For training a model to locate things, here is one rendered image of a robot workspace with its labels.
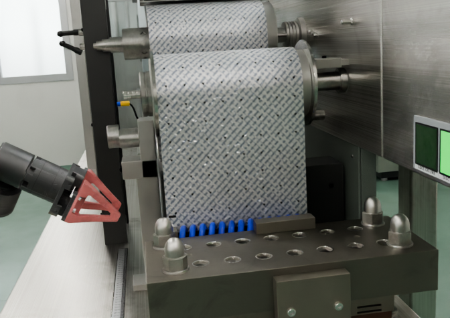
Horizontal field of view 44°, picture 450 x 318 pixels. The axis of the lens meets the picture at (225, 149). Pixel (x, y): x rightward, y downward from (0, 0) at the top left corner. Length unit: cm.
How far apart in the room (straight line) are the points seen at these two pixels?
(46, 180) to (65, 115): 566
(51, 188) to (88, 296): 25
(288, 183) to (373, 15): 30
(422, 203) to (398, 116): 40
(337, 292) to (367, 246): 10
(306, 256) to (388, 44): 32
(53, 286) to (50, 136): 551
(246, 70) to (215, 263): 31
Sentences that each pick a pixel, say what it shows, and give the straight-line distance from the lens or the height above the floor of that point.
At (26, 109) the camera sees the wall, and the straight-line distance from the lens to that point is 659.
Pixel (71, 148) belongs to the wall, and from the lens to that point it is 659.
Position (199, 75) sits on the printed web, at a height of 128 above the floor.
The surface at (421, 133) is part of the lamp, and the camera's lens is 75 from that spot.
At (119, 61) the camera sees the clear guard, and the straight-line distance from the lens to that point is 191.
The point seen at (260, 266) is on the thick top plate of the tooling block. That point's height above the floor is 103.
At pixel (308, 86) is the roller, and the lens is 93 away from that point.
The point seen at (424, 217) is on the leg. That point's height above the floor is 96.
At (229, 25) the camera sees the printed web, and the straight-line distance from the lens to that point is 113.
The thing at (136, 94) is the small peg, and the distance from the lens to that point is 92.
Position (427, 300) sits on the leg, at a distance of 127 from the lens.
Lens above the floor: 133
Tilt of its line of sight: 11 degrees down
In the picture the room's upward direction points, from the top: 3 degrees counter-clockwise
